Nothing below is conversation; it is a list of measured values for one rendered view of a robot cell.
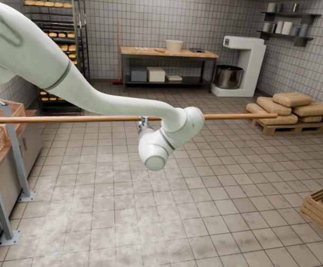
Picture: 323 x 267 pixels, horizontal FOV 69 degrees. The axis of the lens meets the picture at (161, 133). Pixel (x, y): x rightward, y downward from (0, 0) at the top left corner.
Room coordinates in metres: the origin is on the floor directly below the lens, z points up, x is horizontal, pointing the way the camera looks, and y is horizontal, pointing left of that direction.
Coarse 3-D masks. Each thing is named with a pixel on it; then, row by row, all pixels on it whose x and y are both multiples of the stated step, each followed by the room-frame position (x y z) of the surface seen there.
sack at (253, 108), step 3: (249, 105) 4.15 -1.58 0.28; (252, 105) 4.12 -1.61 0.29; (255, 105) 4.12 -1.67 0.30; (258, 105) 4.13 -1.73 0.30; (246, 108) 4.20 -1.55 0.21; (249, 108) 4.11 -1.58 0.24; (252, 108) 4.06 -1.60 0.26; (255, 108) 4.01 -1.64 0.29; (258, 108) 3.99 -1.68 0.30; (261, 108) 4.00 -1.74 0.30; (249, 111) 4.10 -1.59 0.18; (252, 111) 4.03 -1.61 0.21; (255, 111) 3.96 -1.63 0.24
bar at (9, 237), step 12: (12, 132) 1.70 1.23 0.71; (12, 144) 1.69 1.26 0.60; (24, 180) 1.70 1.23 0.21; (0, 192) 1.27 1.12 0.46; (24, 192) 1.69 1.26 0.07; (36, 192) 1.77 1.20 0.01; (0, 204) 1.23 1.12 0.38; (0, 216) 1.23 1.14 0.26; (0, 240) 1.22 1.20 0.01; (12, 240) 1.23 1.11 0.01
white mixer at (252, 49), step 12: (228, 36) 5.76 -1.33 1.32; (240, 48) 5.54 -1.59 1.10; (252, 48) 5.58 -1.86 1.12; (264, 48) 5.63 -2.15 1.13; (240, 60) 5.94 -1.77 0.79; (252, 60) 5.58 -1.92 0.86; (216, 72) 5.65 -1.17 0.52; (228, 72) 5.42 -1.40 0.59; (240, 72) 5.50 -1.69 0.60; (252, 72) 5.60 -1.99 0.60; (216, 84) 5.61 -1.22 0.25; (228, 84) 5.42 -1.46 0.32; (240, 84) 5.71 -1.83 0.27; (252, 84) 5.62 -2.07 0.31; (228, 96) 5.48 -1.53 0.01; (240, 96) 5.55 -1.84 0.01; (252, 96) 5.63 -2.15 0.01
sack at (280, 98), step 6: (276, 96) 3.88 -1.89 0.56; (282, 96) 3.82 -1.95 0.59; (288, 96) 3.83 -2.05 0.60; (300, 96) 3.91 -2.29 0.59; (306, 96) 3.94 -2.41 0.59; (276, 102) 3.87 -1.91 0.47; (282, 102) 3.76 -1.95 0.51; (288, 102) 3.68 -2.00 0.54; (294, 102) 3.71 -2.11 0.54; (300, 102) 3.78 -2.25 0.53; (306, 102) 3.85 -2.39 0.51
